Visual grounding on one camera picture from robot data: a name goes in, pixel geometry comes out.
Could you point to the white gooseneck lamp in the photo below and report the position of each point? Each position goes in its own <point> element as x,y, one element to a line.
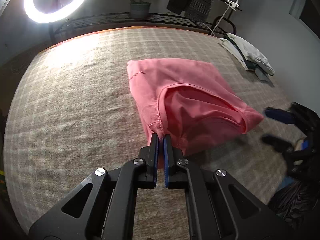
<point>233,5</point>

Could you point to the person's right leg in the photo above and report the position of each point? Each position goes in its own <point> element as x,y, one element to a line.
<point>297,205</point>

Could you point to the grey checked hanging garment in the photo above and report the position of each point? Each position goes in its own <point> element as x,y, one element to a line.
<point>202,0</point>

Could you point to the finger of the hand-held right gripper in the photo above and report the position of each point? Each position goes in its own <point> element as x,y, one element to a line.
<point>276,143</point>
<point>280,115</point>

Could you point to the beige plaid blanket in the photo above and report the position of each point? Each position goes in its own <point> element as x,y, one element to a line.
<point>75,105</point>

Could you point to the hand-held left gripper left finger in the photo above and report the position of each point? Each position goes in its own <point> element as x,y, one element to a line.
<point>155,155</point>

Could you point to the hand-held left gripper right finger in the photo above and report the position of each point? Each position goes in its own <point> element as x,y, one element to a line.
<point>165,160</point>

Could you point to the potted plant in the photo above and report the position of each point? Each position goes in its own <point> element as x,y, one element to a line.
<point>140,8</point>

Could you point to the white folded garment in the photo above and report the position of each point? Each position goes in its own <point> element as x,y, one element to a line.
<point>250,52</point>

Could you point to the pink shirt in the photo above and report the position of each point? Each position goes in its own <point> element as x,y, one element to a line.
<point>187,92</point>

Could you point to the dark folded garment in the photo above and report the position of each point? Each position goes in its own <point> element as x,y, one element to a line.
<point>263,76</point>

